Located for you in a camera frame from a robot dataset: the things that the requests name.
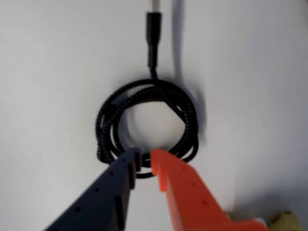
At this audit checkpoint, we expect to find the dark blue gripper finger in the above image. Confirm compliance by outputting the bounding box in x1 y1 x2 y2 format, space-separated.
44 147 142 231

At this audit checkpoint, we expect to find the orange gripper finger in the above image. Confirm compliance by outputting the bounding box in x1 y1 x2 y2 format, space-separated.
149 149 269 231

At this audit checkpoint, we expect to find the yellow perforated block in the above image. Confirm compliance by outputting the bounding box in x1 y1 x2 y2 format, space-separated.
269 210 301 231

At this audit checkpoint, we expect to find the black braided cable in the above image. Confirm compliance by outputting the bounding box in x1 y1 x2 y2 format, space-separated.
95 0 201 180

